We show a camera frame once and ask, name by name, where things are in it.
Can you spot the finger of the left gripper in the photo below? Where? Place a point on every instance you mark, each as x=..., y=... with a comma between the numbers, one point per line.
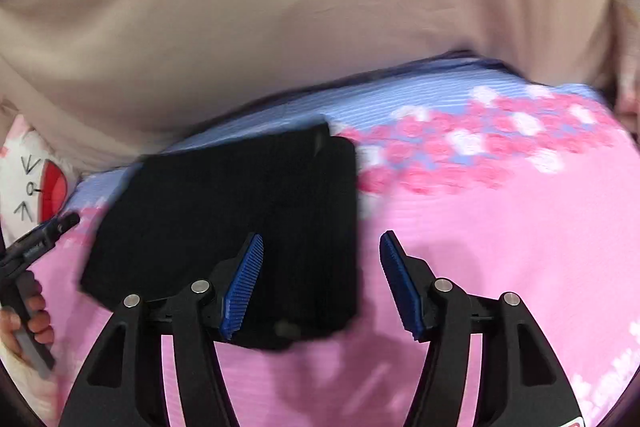
x=59, y=225

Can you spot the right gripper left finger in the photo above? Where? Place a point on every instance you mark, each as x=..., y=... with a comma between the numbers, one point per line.
x=122, y=380

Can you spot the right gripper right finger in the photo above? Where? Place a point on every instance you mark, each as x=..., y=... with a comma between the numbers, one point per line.
x=494, y=346

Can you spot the black pants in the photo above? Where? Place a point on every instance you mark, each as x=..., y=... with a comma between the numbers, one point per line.
x=181, y=214

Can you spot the person's left hand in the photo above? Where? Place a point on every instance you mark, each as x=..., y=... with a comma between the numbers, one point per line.
x=22, y=300

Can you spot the white cat face pillow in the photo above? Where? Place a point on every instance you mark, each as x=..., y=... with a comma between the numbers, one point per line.
x=35, y=182

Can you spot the pink floral bed sheet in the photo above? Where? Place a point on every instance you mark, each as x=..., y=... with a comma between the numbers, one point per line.
x=500, y=185

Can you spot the beige padded headboard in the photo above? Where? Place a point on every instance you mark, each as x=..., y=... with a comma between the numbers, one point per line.
x=104, y=81

